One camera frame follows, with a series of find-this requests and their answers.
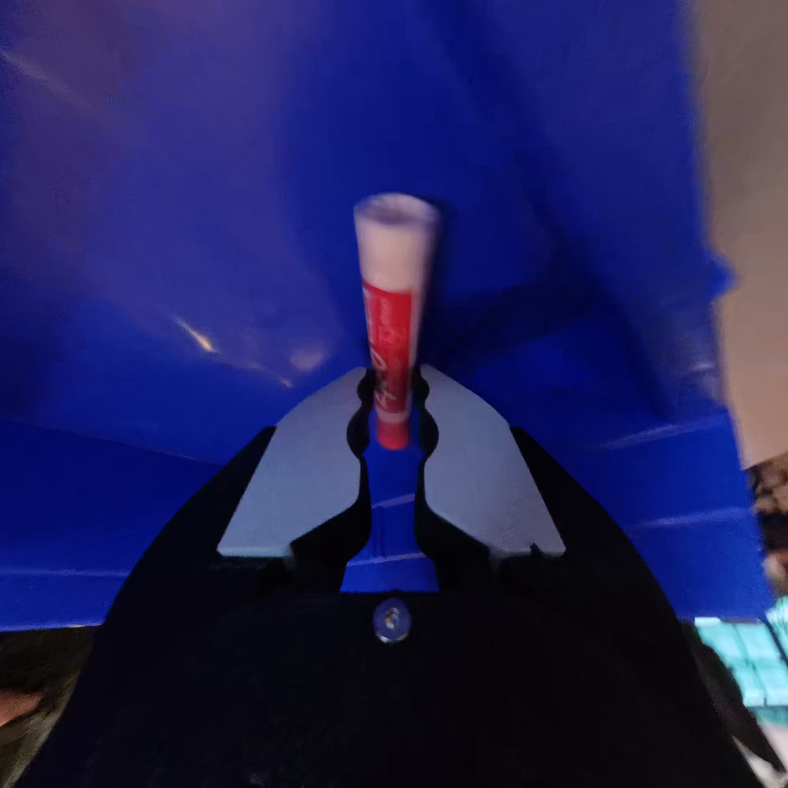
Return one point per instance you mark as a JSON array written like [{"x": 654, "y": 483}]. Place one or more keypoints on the red dry-erase marker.
[{"x": 394, "y": 308}]

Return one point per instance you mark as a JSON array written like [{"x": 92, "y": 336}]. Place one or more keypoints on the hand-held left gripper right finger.
[{"x": 486, "y": 486}]

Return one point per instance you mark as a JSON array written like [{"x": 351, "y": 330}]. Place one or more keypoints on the blue plastic bin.
[{"x": 185, "y": 185}]

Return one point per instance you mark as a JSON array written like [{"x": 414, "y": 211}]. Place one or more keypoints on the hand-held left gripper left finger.
[{"x": 296, "y": 486}]

